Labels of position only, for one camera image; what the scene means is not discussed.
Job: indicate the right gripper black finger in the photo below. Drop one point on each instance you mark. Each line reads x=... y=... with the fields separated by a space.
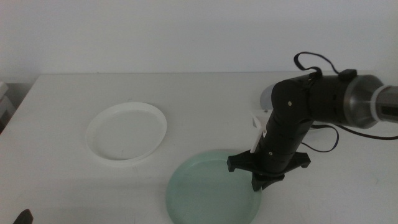
x=257 y=183
x=275 y=178

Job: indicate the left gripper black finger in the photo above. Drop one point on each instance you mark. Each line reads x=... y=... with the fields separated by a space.
x=23 y=218

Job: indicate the pale green shallow bowl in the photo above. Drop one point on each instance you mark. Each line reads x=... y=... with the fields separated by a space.
x=205 y=193

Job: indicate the white shallow bowl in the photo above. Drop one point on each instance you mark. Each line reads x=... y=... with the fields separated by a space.
x=126 y=133

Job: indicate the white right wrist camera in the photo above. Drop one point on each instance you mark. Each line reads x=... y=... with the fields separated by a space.
x=258 y=137

